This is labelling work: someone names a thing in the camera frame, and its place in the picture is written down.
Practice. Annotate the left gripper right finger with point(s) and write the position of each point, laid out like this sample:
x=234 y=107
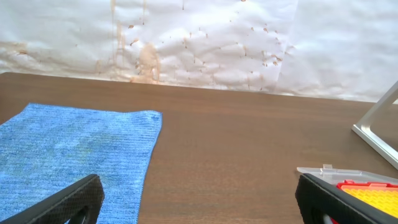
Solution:
x=323 y=199

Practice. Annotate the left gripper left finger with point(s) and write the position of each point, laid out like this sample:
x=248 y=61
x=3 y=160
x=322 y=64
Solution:
x=77 y=196

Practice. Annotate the red and yellow tip box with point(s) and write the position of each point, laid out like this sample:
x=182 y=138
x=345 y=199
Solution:
x=373 y=196

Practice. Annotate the blue cloth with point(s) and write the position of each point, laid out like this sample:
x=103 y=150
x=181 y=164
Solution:
x=71 y=146

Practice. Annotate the white and blue stand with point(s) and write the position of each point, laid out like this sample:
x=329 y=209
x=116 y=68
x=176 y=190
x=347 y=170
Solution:
x=377 y=143

